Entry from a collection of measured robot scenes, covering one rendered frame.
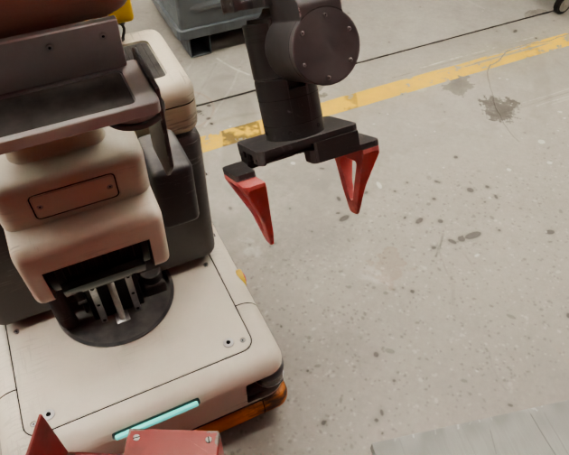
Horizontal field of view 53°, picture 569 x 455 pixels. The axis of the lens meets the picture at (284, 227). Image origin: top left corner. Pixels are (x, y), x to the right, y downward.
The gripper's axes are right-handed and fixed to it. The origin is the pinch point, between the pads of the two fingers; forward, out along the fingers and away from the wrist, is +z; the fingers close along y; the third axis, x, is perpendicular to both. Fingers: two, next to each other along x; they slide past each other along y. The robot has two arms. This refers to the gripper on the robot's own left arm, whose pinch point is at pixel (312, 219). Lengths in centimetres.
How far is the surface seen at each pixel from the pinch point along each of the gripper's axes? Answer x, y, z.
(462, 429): -21.9, 0.1, 10.7
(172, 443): 4.3, -19.9, 22.1
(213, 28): 215, 55, -12
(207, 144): 166, 28, 27
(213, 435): 3.3, -15.5, 22.6
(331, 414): 62, 19, 80
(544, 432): -24.4, 5.4, 12.0
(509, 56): 167, 178, 27
